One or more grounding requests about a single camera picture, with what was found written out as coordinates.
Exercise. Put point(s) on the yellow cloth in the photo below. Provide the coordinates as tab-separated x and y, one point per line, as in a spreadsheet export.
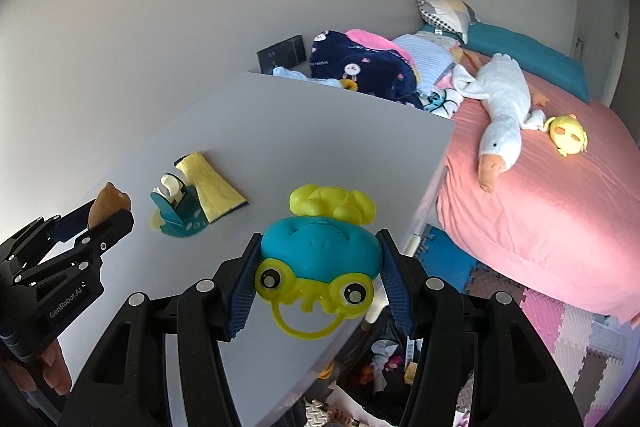
210	182

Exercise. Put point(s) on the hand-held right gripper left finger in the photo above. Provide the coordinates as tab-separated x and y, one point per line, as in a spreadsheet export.
242	287

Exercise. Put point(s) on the pink cloth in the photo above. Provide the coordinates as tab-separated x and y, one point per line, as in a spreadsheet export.
370	38

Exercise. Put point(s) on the light blue striped blanket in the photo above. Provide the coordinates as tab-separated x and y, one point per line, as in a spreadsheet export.
430	57

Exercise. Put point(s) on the yellow chick plush toy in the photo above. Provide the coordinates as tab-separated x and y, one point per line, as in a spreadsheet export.
567	134

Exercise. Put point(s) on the teal pillow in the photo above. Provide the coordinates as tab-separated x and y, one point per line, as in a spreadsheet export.
530	52

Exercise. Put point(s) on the person's left hand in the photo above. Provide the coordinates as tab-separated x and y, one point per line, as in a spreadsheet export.
55	362

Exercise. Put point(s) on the teal yellow frog toy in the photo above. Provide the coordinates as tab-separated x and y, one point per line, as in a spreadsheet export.
320	247

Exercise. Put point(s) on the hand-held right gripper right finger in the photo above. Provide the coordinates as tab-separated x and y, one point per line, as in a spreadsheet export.
400	287

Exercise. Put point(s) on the white cartoon print cloth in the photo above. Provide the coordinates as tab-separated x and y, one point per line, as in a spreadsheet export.
442	103

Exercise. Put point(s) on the light blue baby garment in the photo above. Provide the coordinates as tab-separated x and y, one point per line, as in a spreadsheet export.
292	72

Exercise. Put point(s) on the grey dresser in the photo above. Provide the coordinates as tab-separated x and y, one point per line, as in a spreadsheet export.
310	142

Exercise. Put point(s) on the black bin with bag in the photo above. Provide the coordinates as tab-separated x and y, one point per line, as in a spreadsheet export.
390	387

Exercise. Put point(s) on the patterned grey yellow pillow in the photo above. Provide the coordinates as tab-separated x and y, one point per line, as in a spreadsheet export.
447	14

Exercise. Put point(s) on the yellow plush item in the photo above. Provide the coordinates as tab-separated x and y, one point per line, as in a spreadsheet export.
325	369

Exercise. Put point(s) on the white goose plush toy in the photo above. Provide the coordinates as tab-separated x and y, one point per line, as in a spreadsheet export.
505	107

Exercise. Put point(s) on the colourful foam puzzle mat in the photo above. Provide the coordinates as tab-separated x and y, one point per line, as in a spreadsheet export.
542	314

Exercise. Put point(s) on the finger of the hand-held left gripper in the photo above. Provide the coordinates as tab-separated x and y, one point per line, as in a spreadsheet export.
70	222
107	234

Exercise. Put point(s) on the navy printed fleece blanket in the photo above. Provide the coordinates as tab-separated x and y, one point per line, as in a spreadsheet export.
370	67

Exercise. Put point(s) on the bed with pink sheet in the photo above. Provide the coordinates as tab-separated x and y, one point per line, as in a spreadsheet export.
550	217

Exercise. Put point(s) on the beige door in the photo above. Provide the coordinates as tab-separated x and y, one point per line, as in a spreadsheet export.
605	7

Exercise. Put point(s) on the teal tape dispenser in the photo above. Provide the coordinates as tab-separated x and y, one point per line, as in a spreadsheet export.
175	212

